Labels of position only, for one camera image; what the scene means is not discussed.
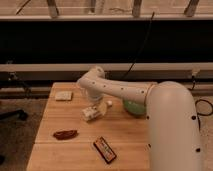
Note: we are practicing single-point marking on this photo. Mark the white plastic bottle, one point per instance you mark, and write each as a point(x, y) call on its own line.
point(90, 113)

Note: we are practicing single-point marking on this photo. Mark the white sponge block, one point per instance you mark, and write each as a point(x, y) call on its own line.
point(63, 96)

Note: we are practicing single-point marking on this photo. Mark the wooden table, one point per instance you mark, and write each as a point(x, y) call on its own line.
point(125, 134)

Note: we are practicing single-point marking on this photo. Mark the dark candy bar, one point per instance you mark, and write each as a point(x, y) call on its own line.
point(105, 150)

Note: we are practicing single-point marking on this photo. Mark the black office chair base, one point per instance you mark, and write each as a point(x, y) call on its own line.
point(22, 115)

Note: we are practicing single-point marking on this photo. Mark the green ceramic bowl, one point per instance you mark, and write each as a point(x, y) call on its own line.
point(135, 109)

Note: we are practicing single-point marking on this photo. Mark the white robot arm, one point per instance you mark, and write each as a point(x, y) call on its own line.
point(173, 128)

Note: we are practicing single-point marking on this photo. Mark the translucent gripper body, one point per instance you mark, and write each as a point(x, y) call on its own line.
point(102, 107)

